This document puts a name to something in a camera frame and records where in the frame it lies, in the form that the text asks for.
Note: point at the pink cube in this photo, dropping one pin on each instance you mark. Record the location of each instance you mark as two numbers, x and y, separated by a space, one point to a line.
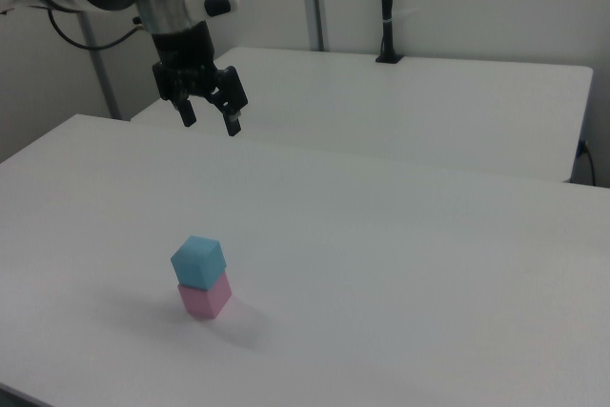
206 303

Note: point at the white side table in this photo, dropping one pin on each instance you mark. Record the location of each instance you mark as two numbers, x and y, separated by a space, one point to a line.
381 107

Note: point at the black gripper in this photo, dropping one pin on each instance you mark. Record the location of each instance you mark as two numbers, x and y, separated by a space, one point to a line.
183 52

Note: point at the blue cube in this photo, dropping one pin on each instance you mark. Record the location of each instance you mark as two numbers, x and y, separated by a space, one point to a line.
195 264

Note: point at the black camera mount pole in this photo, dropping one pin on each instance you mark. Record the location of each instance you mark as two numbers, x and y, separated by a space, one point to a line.
387 6

